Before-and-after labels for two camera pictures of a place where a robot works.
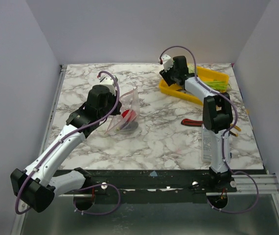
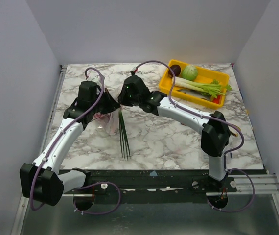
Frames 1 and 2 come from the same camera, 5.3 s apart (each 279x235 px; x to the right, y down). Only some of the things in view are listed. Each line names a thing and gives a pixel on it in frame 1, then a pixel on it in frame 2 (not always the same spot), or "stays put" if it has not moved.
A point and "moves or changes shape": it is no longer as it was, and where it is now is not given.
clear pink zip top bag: [128, 121] moves or changes shape
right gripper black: [168, 78] -> [126, 93]
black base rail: [156, 183] stays put
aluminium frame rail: [53, 109] stays put
